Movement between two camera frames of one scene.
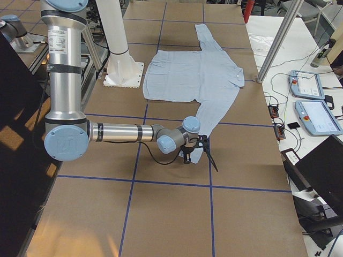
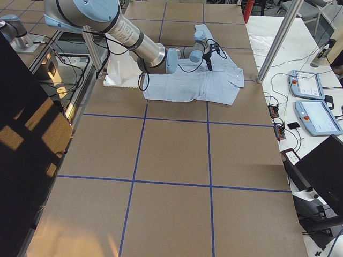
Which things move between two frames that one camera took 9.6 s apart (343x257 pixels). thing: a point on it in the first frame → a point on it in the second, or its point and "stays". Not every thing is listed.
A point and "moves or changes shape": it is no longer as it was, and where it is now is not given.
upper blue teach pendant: (305, 84) stays
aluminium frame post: (295, 7) stays
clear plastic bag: (260, 44) stays
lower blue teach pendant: (318, 118) stays
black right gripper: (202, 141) → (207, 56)
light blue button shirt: (208, 76) moves or changes shape
